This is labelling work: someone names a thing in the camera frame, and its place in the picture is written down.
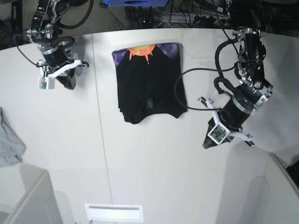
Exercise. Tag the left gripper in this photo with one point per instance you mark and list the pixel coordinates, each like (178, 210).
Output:
(235, 112)

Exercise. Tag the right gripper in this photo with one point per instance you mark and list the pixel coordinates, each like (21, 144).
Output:
(57, 63)

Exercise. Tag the black T-shirt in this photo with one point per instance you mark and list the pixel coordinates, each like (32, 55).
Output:
(148, 81)

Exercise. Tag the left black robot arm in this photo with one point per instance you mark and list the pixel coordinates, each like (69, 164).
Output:
(253, 91)

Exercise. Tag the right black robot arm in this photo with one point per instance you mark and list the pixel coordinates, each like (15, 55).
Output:
(46, 31)

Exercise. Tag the black keyboard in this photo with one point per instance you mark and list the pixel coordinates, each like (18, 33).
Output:
(293, 171)

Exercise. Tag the white bin right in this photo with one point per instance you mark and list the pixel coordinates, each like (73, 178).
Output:
(272, 198)

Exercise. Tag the white bin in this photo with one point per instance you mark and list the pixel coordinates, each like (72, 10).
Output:
(27, 196)
(272, 198)

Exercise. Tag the blue box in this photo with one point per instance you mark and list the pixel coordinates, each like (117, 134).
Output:
(127, 3)

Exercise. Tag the grey cloth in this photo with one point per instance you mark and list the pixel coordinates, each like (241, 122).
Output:
(11, 146)

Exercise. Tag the white power strip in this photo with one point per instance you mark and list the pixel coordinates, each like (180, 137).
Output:
(195, 20)

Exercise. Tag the white bin left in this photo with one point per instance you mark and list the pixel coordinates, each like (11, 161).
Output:
(27, 196)

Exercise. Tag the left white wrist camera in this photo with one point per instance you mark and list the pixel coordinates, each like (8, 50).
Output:
(218, 133)

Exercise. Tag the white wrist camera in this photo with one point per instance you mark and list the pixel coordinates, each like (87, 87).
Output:
(218, 133)
(46, 83)

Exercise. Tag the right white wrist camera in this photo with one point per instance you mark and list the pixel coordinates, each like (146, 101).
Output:
(46, 83)

